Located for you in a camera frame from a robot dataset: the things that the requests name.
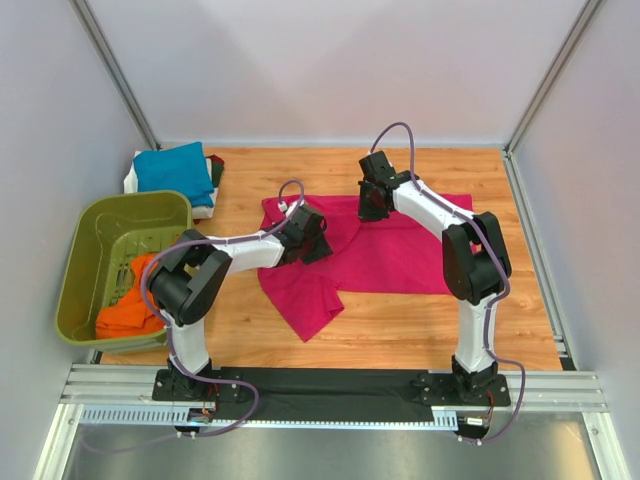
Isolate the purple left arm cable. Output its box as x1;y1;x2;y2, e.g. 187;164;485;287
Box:
142;179;307;381

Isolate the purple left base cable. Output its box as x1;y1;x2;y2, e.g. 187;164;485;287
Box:
79;377;261;454

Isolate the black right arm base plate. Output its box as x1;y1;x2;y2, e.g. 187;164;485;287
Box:
410;372;511;407

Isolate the left aluminium corner post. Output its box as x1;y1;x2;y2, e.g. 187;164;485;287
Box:
69;0;161;150

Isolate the black cloth strip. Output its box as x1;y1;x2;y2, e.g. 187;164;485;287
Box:
219;367;434;423

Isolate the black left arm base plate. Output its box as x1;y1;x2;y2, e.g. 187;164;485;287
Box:
151;368;254;403

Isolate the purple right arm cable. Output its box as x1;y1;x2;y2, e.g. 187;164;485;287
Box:
368;121;526;386

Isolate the orange t shirt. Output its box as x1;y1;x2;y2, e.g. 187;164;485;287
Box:
96;253;164;340

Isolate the olive green plastic basket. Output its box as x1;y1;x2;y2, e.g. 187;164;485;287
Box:
55;191;192;354

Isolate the magenta pink t shirt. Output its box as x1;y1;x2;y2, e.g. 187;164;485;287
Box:
257;195;449;342

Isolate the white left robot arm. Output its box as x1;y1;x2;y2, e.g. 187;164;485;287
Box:
140;205;332;401

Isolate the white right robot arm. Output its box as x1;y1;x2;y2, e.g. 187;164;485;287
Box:
358;151;511;404

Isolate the right aluminium corner post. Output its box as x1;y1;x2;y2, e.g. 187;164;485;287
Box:
503;0;606;157

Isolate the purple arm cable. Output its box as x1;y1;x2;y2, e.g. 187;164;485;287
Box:
142;179;307;381
368;121;526;386

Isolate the slotted grey cable duct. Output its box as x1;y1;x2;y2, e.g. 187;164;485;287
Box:
79;405;489;432

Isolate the folded dark red t shirt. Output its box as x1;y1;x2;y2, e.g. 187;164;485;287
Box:
207;155;225;166

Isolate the folded dark green t shirt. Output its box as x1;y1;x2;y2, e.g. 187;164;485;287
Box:
211;161;224;189

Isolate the aluminium front rail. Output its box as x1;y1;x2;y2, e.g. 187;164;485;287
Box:
61;364;608;413

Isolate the folded blue t shirt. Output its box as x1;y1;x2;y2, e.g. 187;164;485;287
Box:
133;142;215;207

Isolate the aluminium corner post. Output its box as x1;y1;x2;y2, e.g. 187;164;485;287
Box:
503;0;606;157
69;0;161;150

